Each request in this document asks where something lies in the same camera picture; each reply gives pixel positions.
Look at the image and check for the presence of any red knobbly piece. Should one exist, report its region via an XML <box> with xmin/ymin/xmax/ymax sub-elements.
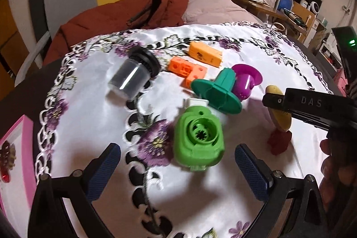
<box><xmin>267</xmin><ymin>130</ymin><xmax>292</xmax><ymax>155</ymax></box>

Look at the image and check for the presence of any orange angled cube block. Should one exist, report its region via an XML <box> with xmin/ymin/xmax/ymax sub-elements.
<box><xmin>168</xmin><ymin>57</ymin><xmax>208</xmax><ymax>89</ymax></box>

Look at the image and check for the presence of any orange wedge block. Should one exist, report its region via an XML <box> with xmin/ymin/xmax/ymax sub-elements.
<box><xmin>188</xmin><ymin>41</ymin><xmax>224</xmax><ymax>68</ymax></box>

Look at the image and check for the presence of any pink box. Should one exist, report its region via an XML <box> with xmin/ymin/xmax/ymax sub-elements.
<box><xmin>0</xmin><ymin>115</ymin><xmax>38</xmax><ymax>216</ymax></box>

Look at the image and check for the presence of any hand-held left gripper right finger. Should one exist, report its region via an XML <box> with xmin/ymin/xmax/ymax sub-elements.
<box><xmin>235</xmin><ymin>144</ymin><xmax>328</xmax><ymax>238</ymax></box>

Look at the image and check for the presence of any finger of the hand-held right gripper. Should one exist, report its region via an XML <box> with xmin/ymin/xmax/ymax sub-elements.
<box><xmin>262</xmin><ymin>88</ymin><xmax>291</xmax><ymax>114</ymax></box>

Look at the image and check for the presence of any yellow wooden cabinet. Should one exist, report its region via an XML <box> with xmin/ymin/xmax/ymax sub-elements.
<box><xmin>0</xmin><ymin>0</ymin><xmax>37</xmax><ymax>93</ymax></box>

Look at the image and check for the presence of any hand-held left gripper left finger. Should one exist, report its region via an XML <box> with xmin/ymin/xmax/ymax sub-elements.
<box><xmin>28</xmin><ymin>143</ymin><xmax>122</xmax><ymax>238</ymax></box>

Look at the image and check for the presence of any pink blanket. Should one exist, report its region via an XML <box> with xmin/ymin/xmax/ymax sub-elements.
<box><xmin>181</xmin><ymin>0</ymin><xmax>268</xmax><ymax>29</ymax></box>

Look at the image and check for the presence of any black filter with clear cup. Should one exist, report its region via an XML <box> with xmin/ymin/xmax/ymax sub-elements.
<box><xmin>108</xmin><ymin>47</ymin><xmax>161</xmax><ymax>101</ymax></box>

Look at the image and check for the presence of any rust red jacket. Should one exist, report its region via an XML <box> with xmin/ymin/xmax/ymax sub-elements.
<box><xmin>43</xmin><ymin>0</ymin><xmax>190</xmax><ymax>66</ymax></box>

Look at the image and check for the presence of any white round fan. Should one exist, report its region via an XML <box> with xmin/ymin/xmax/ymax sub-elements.
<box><xmin>305</xmin><ymin>1</ymin><xmax>321</xmax><ymax>14</ymax></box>

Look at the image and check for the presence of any teal plastic spool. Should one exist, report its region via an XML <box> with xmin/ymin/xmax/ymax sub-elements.
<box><xmin>191</xmin><ymin>67</ymin><xmax>243</xmax><ymax>114</ymax></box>

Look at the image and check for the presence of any white storage shelf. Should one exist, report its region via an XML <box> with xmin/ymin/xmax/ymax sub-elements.
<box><xmin>316</xmin><ymin>30</ymin><xmax>342</xmax><ymax>61</ymax></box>

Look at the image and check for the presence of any person's right hand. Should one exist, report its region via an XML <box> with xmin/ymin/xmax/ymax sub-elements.
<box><xmin>319</xmin><ymin>140</ymin><xmax>357</xmax><ymax>208</ymax></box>

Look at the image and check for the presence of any white embroidered tablecloth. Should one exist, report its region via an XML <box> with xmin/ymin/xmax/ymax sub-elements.
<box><xmin>35</xmin><ymin>21</ymin><xmax>335</xmax><ymax>238</ymax></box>

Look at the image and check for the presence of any purple plastic spool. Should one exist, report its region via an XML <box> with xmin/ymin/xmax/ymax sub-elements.
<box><xmin>231</xmin><ymin>64</ymin><xmax>264</xmax><ymax>101</ymax></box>

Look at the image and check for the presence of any green and white plastic housing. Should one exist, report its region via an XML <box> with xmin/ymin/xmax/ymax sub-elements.
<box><xmin>173</xmin><ymin>98</ymin><xmax>225</xmax><ymax>172</ymax></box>

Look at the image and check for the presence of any yellow oval disc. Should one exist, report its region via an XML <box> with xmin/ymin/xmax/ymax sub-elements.
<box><xmin>265</xmin><ymin>85</ymin><xmax>292</xmax><ymax>132</ymax></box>

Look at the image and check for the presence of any small blue chair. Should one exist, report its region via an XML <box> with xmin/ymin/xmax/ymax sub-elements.
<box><xmin>275</xmin><ymin>0</ymin><xmax>293</xmax><ymax>12</ymax></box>

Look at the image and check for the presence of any wooden desk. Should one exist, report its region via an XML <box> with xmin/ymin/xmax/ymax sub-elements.
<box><xmin>215</xmin><ymin>0</ymin><xmax>307</xmax><ymax>33</ymax></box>

